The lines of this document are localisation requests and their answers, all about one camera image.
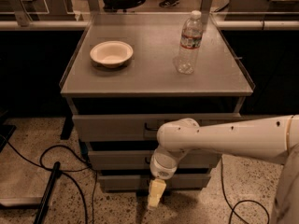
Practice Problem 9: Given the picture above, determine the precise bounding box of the grey bottom drawer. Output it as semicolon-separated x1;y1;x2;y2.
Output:
98;174;210;192

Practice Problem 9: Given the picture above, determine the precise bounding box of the black sneaker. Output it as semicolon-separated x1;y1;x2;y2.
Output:
159;0;179;7

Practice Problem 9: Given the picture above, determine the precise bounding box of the white bowl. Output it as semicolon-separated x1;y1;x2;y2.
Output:
90;41;134;68

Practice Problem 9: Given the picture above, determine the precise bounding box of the grey top drawer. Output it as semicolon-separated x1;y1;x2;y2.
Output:
73;113;241;142

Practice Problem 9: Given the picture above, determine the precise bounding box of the white horizontal rail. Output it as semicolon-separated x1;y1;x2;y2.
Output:
0;21;299;31

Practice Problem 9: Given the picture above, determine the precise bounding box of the black stand leg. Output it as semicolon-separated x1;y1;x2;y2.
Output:
34;161;61;224

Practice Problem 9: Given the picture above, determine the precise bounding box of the black floor cable right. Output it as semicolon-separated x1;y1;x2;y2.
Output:
220;158;271;224

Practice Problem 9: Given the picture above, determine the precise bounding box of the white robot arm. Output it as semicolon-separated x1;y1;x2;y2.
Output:
148;115;299;224

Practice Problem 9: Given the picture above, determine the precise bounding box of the clear plastic water bottle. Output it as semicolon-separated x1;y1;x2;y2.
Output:
173;10;204;75

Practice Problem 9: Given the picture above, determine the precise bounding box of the grey drawer cabinet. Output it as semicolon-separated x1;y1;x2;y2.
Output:
59;12;256;198

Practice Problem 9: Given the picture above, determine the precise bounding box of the grey drawer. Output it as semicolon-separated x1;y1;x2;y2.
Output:
73;113;241;142
98;174;210;192
88;150;220;170

